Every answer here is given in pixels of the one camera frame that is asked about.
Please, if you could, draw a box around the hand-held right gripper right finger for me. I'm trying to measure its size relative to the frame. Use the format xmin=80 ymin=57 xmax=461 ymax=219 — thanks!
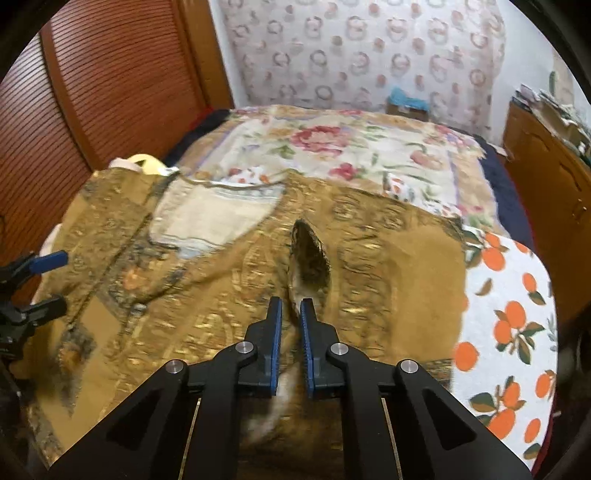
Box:
xmin=299 ymin=298 xmax=534 ymax=480

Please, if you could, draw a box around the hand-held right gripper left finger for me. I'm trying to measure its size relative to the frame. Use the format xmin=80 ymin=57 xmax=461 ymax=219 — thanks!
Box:
xmin=46 ymin=296 xmax=283 ymax=480

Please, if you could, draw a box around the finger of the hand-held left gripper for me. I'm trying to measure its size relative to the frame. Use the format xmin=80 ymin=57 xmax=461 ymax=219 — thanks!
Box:
xmin=0 ymin=250 xmax=69 ymax=288
xmin=0 ymin=296 xmax=68 ymax=329

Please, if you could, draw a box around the golden brown patterned garment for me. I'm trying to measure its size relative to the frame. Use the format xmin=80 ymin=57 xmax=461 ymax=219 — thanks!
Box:
xmin=28 ymin=168 xmax=467 ymax=480

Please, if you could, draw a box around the pale yellow cloth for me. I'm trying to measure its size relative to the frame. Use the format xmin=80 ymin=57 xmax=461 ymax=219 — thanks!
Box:
xmin=127 ymin=154 xmax=178 ymax=176

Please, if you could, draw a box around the wooden headboard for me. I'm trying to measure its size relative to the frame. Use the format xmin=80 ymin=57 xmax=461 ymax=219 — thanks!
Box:
xmin=0 ymin=0 xmax=234 ymax=301

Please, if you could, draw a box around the floral blanket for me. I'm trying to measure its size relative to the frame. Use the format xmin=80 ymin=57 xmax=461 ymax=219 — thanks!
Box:
xmin=178 ymin=105 xmax=497 ymax=232

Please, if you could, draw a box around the orange fruit print blanket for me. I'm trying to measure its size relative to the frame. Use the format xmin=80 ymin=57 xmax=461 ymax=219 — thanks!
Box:
xmin=452 ymin=226 xmax=557 ymax=472

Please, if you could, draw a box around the navy blanket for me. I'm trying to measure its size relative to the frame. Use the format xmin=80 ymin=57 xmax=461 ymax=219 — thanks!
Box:
xmin=480 ymin=138 xmax=536 ymax=250

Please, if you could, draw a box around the blue box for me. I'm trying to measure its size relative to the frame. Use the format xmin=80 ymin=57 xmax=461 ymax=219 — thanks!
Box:
xmin=385 ymin=87 xmax=432 ymax=121

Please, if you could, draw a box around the wooden cabinet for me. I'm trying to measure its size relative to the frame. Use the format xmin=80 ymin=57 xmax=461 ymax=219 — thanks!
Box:
xmin=502 ymin=102 xmax=591 ymax=296

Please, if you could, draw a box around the circle pattern curtain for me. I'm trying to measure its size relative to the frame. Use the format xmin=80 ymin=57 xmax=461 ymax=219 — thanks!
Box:
xmin=217 ymin=0 xmax=506 ymax=134

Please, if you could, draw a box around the pile of clutter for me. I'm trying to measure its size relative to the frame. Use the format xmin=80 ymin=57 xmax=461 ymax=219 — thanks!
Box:
xmin=510 ymin=71 xmax=591 ymax=162

